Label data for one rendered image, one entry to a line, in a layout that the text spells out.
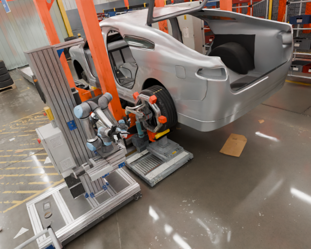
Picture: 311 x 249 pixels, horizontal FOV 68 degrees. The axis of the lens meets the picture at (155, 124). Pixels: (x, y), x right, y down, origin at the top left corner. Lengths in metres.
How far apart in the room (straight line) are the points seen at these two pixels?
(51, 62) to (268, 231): 2.74
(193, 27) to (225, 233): 6.16
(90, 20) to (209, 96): 1.72
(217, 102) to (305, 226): 1.55
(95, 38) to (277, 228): 3.02
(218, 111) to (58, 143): 1.78
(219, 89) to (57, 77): 1.66
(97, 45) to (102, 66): 0.28
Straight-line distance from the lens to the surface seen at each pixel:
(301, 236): 2.90
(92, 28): 3.22
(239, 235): 2.79
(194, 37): 7.75
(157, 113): 3.03
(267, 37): 4.05
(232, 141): 4.00
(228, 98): 2.68
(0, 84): 10.98
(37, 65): 2.45
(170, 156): 3.51
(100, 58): 3.26
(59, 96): 2.53
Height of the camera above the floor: 2.29
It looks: 29 degrees down
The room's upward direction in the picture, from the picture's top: 11 degrees counter-clockwise
